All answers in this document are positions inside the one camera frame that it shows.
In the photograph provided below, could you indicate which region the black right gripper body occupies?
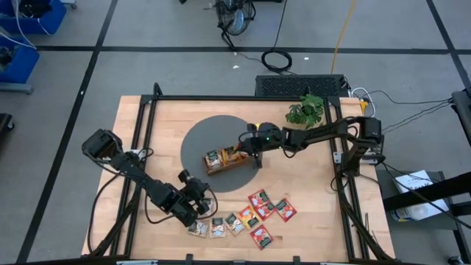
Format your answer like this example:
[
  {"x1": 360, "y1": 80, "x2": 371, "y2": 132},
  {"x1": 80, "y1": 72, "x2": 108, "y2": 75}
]
[{"x1": 238, "y1": 130, "x2": 266, "y2": 158}]

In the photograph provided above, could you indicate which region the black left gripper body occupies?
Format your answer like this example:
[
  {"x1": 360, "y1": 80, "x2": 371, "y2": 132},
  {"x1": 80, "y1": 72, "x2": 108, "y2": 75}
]
[{"x1": 182, "y1": 177, "x2": 211, "y2": 207}]

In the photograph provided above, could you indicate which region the red strawberry tea bag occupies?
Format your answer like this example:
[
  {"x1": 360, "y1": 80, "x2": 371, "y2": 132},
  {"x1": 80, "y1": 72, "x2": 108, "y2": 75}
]
[
  {"x1": 255, "y1": 200, "x2": 277, "y2": 222},
  {"x1": 249, "y1": 224, "x2": 275, "y2": 251},
  {"x1": 274, "y1": 197, "x2": 298, "y2": 223},
  {"x1": 247, "y1": 188, "x2": 272, "y2": 210}
]

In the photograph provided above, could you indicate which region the wooden tea organizer box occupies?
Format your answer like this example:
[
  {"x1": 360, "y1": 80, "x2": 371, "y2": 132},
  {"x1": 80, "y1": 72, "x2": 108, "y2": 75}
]
[{"x1": 201, "y1": 144, "x2": 258, "y2": 177}]

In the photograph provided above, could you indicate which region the grey round woven placemat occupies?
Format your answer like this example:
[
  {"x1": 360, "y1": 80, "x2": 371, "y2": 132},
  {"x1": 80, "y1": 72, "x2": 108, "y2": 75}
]
[{"x1": 180, "y1": 114, "x2": 263, "y2": 194}]

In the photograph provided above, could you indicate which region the green plant in white pot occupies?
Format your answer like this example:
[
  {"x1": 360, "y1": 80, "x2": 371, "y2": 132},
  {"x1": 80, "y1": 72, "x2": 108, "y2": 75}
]
[{"x1": 285, "y1": 93, "x2": 325, "y2": 130}]

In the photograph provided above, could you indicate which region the black computer case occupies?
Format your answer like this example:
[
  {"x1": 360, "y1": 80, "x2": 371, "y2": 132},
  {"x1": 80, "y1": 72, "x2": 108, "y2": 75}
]
[{"x1": 254, "y1": 74, "x2": 350, "y2": 99}]

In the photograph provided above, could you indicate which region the grey side table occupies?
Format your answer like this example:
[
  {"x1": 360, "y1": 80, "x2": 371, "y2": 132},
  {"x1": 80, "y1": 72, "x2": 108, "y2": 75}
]
[{"x1": 375, "y1": 168, "x2": 471, "y2": 233}]

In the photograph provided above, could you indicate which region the black floor fan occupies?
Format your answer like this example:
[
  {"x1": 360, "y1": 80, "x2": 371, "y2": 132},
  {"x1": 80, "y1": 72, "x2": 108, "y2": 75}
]
[{"x1": 214, "y1": 0, "x2": 258, "y2": 51}]

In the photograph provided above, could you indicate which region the white paper sheet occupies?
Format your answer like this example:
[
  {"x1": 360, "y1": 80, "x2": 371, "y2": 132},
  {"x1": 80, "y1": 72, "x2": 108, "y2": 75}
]
[{"x1": 390, "y1": 169, "x2": 450, "y2": 222}]

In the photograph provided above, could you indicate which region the black metal bar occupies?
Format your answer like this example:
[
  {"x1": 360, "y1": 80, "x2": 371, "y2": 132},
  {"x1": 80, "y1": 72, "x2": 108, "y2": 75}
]
[{"x1": 382, "y1": 175, "x2": 471, "y2": 213}]

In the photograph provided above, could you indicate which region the black caster base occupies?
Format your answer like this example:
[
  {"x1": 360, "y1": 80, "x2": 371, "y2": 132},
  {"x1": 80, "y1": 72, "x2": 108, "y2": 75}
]
[{"x1": 0, "y1": 113, "x2": 15, "y2": 134}]

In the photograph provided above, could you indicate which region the blue cart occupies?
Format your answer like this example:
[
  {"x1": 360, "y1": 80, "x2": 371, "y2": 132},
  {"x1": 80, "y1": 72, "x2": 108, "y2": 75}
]
[
  {"x1": 0, "y1": 0, "x2": 68, "y2": 37},
  {"x1": 0, "y1": 35, "x2": 40, "y2": 95}
]

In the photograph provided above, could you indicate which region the black aluminium table frame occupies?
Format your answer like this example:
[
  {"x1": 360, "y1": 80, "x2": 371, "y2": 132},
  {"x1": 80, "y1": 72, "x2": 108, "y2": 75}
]
[{"x1": 81, "y1": 82, "x2": 397, "y2": 265}]

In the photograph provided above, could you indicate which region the thin black power cable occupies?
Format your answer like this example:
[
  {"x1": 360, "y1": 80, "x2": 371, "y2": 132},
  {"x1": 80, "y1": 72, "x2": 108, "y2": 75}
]
[{"x1": 260, "y1": 0, "x2": 294, "y2": 74}]

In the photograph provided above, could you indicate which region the white power cable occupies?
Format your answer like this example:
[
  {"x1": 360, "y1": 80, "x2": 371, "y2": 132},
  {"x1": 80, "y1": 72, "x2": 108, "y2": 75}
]
[{"x1": 349, "y1": 86, "x2": 377, "y2": 118}]

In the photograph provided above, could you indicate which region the yellow power cable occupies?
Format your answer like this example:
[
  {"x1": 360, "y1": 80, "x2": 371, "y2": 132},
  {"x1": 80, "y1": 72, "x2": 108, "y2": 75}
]
[{"x1": 330, "y1": 0, "x2": 357, "y2": 75}]

